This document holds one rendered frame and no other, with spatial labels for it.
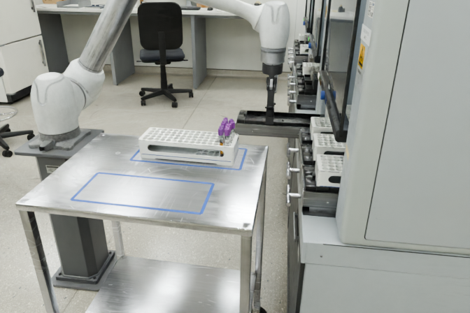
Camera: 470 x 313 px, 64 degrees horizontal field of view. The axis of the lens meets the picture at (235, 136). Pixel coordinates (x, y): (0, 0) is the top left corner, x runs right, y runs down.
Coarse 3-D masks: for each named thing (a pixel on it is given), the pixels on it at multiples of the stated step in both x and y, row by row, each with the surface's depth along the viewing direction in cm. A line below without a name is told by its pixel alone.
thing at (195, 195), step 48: (96, 144) 126; (240, 144) 127; (48, 192) 99; (96, 192) 100; (144, 192) 100; (192, 192) 100; (240, 192) 100; (48, 288) 107; (144, 288) 140; (192, 288) 140; (240, 288) 94
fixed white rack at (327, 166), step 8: (320, 160) 108; (328, 160) 109; (336, 160) 109; (320, 168) 103; (328, 168) 103; (336, 168) 103; (320, 176) 103; (328, 176) 103; (336, 176) 111; (320, 184) 104; (328, 184) 104; (336, 184) 103
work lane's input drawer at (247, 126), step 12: (240, 120) 148; (252, 120) 148; (264, 120) 152; (276, 120) 152; (288, 120) 152; (300, 120) 152; (240, 132) 149; (252, 132) 148; (264, 132) 148; (276, 132) 147; (288, 132) 146
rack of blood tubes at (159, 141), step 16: (160, 128) 123; (144, 144) 116; (160, 144) 115; (176, 144) 114; (192, 144) 113; (208, 144) 114; (224, 144) 113; (192, 160) 115; (208, 160) 114; (224, 160) 113
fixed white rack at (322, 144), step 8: (320, 136) 123; (328, 136) 123; (312, 144) 126; (320, 144) 118; (328, 144) 117; (336, 144) 117; (344, 144) 119; (320, 152) 117; (328, 152) 125; (336, 152) 125; (344, 152) 125
